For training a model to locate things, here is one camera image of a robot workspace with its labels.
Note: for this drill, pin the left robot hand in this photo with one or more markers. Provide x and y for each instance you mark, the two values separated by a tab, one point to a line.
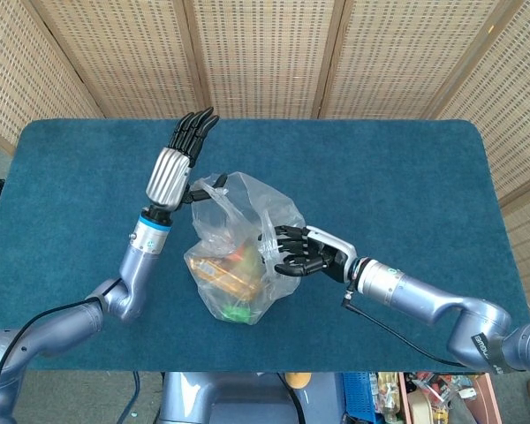
168	176

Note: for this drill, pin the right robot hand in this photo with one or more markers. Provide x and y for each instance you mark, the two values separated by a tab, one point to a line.
322	254

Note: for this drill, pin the clear plastic shopping bag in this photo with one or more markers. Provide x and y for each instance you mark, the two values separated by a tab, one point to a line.
243	207

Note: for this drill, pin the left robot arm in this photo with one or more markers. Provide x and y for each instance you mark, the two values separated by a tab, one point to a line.
137	265

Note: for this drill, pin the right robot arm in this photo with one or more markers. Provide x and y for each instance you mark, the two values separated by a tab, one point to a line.
424	296

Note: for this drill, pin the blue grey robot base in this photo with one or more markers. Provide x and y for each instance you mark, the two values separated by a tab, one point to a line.
229	397

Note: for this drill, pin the pale green item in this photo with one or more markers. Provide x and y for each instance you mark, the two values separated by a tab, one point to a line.
252	258

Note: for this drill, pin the small orange red item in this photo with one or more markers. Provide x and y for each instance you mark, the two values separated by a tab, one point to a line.
237	255

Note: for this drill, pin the blue carpet table cover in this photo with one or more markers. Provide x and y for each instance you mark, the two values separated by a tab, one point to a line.
380	185

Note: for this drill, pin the golden snack box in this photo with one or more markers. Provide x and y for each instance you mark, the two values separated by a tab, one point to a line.
223	278

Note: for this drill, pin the green toy building block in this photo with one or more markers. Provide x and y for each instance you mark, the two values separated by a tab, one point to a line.
236	314

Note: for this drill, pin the yellow orange round object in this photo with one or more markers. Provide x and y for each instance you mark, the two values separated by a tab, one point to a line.
298	380

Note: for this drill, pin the blue plastic crate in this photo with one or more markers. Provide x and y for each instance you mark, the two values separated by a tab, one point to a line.
358	391

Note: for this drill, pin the woven rattan folding screen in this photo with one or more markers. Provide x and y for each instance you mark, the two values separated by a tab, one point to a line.
265	53

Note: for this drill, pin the pink storage box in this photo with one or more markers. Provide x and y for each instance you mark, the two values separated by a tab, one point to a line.
486	397

